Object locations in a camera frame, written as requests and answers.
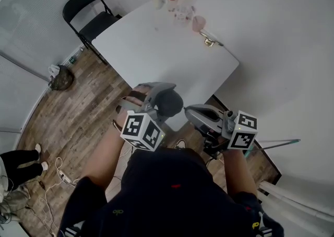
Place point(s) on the pink cup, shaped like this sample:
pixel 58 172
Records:
pixel 199 23

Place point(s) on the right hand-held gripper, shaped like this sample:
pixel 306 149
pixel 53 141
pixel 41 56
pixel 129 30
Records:
pixel 241 132

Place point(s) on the person's left hand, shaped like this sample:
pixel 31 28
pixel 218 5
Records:
pixel 135 97

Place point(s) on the black power adapter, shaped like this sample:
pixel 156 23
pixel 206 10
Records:
pixel 41 184

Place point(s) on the person's left forearm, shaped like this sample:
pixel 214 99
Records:
pixel 101 163

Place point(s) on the black glasses case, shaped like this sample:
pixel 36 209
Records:
pixel 169 102

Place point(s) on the person's right forearm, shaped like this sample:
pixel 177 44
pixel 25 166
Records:
pixel 240 176

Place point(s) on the black folding chair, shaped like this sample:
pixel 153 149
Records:
pixel 94 25

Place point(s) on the white plastic bag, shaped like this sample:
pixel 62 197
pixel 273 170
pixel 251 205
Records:
pixel 53 70

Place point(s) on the person's right shoe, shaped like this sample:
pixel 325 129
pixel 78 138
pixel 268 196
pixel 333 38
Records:
pixel 180 144

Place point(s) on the small clear jar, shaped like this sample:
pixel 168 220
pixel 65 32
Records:
pixel 183 18

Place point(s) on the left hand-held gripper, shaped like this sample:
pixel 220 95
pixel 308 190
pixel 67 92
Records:
pixel 141 131

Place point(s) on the white pipes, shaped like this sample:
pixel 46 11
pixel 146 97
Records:
pixel 295 199

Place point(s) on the gold metal clip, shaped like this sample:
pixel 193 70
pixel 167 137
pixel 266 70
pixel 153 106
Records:
pixel 210 41

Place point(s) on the clear container with red rim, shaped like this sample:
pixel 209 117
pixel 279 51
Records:
pixel 188 2

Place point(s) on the dark rubbish bag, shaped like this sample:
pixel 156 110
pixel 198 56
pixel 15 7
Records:
pixel 62 79

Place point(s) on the person's black clothing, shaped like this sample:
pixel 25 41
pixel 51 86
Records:
pixel 169 199

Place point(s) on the olive cloth bundle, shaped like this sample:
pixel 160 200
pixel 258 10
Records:
pixel 13 204

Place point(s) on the white power strip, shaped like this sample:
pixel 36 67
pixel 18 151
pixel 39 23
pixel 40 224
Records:
pixel 65 176

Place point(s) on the small green box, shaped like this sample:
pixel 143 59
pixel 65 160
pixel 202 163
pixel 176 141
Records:
pixel 72 59

